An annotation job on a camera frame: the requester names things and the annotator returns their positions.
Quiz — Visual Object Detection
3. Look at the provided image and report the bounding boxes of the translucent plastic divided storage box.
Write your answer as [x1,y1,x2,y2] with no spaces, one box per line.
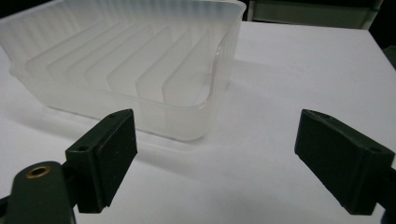
[0,0,248,143]

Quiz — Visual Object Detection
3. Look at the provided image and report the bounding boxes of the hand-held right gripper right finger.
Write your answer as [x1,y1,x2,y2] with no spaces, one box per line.
[293,108,396,217]

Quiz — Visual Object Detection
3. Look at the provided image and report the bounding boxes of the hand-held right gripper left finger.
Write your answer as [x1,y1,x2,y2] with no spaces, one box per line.
[64,108,138,215]

